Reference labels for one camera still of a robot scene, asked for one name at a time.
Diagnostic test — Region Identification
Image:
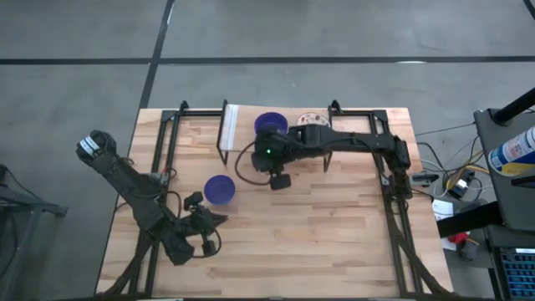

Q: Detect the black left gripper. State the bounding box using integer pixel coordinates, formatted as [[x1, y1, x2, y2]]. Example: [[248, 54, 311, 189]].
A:
[[183, 207, 230, 242]]

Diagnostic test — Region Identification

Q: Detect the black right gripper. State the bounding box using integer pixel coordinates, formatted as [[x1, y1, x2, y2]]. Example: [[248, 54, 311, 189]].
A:
[[249, 127, 296, 175]]

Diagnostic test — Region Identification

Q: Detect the purple plastic bowl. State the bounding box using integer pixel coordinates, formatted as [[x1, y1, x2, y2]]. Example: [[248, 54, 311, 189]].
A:
[[203, 174, 237, 206], [253, 111, 289, 135]]

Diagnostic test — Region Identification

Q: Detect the small black device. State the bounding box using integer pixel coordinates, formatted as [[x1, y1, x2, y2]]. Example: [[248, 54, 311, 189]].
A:
[[411, 171, 441, 187]]

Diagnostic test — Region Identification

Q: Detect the black stand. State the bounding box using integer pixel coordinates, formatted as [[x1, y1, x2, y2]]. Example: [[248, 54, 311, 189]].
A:
[[0, 164, 69, 301]]

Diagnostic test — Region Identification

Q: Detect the white paper sheet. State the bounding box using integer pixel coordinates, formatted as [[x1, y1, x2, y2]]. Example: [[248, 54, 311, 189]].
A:
[[431, 198, 456, 222]]

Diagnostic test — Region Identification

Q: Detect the power adapter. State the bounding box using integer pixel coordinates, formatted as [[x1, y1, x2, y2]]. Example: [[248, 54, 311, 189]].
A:
[[445, 177, 472, 201]]

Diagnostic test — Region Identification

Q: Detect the small red object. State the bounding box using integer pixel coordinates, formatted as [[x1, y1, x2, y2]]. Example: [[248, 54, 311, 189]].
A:
[[446, 232, 470, 246]]

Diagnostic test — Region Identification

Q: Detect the grey side cart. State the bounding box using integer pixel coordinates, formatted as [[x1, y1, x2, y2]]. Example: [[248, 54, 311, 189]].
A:
[[474, 107, 535, 233]]

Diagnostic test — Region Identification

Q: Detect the white spray can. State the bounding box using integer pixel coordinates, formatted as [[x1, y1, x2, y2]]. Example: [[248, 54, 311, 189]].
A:
[[487, 125, 535, 177]]

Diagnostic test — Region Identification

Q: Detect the black pole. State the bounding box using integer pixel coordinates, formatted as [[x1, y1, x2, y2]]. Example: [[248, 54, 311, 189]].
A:
[[492, 87, 535, 126]]

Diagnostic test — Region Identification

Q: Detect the laptop keyboard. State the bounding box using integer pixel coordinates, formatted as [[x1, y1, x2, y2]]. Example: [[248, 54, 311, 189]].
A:
[[492, 246, 535, 301]]

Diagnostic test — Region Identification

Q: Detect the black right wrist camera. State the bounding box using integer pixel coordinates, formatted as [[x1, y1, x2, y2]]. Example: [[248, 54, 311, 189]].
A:
[[269, 172, 293, 191]]

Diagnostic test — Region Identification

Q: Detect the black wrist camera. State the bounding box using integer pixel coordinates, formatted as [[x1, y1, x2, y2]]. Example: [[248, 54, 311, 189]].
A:
[[269, 172, 293, 191], [183, 191, 205, 211]]

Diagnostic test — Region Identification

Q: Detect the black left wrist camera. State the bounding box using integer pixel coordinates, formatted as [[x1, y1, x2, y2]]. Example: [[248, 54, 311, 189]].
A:
[[183, 191, 205, 211]]

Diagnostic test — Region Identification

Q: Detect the black camera cable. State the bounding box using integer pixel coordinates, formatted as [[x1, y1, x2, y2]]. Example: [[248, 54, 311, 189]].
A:
[[233, 140, 273, 187]]

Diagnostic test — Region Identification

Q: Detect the black rig frame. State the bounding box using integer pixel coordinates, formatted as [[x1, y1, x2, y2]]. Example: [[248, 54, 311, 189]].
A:
[[95, 99, 453, 301]]

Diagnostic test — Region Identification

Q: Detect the black strap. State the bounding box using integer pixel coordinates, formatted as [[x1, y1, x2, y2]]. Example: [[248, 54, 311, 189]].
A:
[[436, 202, 505, 239]]

